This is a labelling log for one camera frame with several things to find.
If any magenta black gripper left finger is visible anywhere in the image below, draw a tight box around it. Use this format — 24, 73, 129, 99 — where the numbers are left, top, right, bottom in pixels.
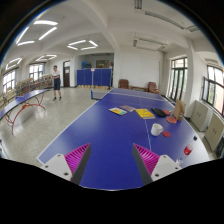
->
42, 143, 91, 185

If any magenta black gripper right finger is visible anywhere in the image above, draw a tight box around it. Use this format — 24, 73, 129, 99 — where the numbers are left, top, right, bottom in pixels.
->
132, 144, 181, 185

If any clear glass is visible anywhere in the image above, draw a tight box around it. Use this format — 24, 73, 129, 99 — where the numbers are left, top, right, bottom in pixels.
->
176, 158, 183, 165

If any small red round lid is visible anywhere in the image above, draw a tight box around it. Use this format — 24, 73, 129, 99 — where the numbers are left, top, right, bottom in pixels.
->
163, 131, 171, 137

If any white ceramic mug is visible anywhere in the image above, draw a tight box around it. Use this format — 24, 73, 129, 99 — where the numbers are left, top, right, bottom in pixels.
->
151, 123, 164, 136

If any red plastic cup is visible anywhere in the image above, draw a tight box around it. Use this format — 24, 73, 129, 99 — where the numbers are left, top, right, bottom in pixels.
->
184, 144, 193, 156

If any red table tennis paddle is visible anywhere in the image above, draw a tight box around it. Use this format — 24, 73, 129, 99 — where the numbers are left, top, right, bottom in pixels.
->
166, 116, 177, 124

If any yellow book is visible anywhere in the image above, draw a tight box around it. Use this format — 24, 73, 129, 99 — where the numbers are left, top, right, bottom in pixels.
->
136, 109, 155, 119

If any black table tennis paddle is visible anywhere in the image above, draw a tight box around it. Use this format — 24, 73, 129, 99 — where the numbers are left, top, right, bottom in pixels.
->
151, 108, 167, 117

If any blue ping pong table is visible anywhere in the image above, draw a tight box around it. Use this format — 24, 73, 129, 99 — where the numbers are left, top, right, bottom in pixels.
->
0, 89, 47, 131
37, 89, 209, 190

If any grey notebook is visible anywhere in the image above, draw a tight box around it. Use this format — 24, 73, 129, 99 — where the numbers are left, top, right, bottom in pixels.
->
120, 105, 135, 112

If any brown paper bag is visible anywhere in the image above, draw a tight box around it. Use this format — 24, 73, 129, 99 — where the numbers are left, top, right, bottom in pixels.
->
174, 100, 185, 121

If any colourful booklet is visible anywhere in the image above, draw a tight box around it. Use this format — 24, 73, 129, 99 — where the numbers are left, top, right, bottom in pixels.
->
109, 107, 127, 116

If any beige cabinet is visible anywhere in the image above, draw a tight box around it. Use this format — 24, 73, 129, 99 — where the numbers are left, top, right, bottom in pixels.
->
191, 101, 213, 132

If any table tennis net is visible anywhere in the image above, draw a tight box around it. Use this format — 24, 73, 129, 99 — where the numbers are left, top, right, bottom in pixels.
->
91, 90, 107, 100

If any brown armchair right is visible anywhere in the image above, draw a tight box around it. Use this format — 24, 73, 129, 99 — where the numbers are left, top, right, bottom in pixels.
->
148, 82, 159, 94

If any brown armchair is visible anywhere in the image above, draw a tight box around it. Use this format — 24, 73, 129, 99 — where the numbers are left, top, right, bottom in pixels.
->
118, 79, 129, 89
148, 82, 159, 94

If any brown armchair left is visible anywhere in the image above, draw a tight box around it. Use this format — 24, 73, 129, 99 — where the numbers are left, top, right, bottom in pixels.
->
118, 79, 129, 89

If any blue partition screen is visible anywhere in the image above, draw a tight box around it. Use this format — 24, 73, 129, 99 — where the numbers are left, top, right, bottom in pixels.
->
77, 68, 112, 87

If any standing person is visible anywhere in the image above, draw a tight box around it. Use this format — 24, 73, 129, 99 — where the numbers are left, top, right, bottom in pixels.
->
52, 65, 62, 101

